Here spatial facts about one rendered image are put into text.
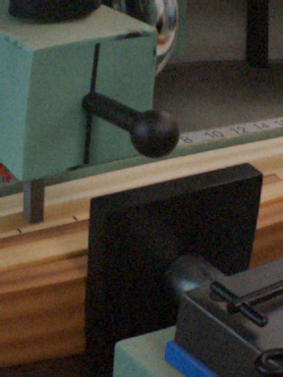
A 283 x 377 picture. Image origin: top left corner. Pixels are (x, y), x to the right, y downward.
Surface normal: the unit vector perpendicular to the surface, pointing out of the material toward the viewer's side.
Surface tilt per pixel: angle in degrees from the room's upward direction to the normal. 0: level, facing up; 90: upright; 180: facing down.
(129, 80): 90
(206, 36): 90
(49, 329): 90
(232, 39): 90
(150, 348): 0
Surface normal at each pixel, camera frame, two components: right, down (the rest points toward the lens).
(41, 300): 0.54, 0.42
